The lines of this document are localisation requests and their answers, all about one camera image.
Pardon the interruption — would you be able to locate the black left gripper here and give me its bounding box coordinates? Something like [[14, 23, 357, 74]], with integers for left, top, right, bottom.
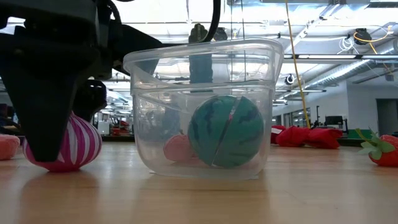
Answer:
[[0, 0, 113, 163]]

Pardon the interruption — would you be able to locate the purple striped onion toy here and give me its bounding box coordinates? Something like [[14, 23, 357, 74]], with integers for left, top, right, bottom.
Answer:
[[22, 111, 103, 173]]

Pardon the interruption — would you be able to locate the pink peach toy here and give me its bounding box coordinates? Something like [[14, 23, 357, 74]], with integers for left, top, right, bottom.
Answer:
[[0, 134, 21, 161], [163, 130, 195, 162]]

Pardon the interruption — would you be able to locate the clear plastic tupperware container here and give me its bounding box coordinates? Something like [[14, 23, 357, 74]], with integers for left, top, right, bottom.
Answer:
[[123, 37, 285, 180]]

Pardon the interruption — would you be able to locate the green watermelon toy ball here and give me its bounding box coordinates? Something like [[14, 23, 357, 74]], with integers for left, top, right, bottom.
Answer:
[[187, 95, 265, 169]]

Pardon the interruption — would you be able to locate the large leafy strawberry toy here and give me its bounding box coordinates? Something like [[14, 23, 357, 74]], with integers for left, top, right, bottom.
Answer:
[[355, 126, 398, 168]]

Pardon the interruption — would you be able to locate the green cactus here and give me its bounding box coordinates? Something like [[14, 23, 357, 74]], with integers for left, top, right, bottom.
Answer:
[[188, 23, 215, 93]]

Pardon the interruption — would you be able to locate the black tripod stand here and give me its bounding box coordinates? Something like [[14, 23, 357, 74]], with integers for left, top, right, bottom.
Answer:
[[312, 105, 323, 129]]

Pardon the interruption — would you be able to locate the red cloth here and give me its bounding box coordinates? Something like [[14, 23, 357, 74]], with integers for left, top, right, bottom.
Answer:
[[271, 124, 344, 150]]

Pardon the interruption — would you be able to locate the black computer monitor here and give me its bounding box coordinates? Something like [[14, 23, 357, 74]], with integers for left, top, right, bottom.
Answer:
[[323, 114, 349, 134]]

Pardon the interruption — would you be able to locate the long ceiling light bar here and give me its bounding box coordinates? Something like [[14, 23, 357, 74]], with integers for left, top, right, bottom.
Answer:
[[294, 54, 398, 60]]

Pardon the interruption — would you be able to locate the green box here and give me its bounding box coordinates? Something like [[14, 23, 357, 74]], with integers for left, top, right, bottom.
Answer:
[[347, 129, 373, 140]]

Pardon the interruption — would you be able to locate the dark door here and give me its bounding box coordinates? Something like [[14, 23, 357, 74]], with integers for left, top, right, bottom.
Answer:
[[376, 98, 398, 137]]

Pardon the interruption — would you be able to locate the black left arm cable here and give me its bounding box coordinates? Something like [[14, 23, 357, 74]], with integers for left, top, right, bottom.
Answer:
[[198, 0, 222, 44]]

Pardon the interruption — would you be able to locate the yellow hanging cable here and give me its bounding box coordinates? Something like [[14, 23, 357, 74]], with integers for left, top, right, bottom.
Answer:
[[284, 0, 312, 129]]

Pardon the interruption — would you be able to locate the silver ventilation duct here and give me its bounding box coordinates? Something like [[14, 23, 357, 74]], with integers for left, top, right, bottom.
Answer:
[[303, 39, 398, 91]]

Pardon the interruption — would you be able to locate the white cable bundle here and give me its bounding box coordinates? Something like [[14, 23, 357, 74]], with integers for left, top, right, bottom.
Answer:
[[337, 36, 356, 55]]

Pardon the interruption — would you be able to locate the black ceiling cable reel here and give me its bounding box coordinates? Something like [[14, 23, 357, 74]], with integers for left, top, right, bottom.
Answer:
[[353, 27, 373, 46]]

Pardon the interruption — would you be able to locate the yellow reel cable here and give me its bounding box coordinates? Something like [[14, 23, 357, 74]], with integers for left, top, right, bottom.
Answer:
[[353, 26, 393, 75]]

